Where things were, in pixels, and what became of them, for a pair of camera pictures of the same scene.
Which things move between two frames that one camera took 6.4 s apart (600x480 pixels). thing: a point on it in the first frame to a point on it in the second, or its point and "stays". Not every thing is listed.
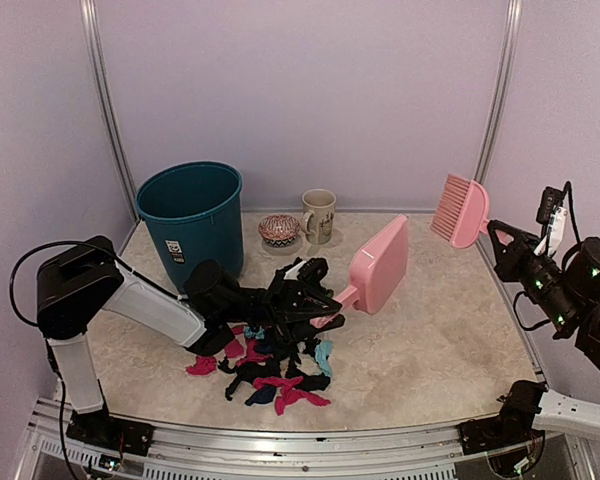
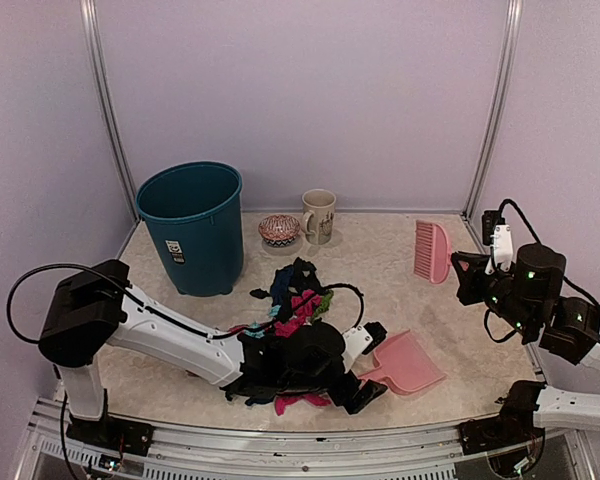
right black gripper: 509,259 to 470,277
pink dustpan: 378,272 to 405,368
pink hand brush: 462,211 to 432,252
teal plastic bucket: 193,212 stays
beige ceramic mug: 318,218 stays
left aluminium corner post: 86,7 stays
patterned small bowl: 279,230 stays
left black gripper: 289,312 to 342,396
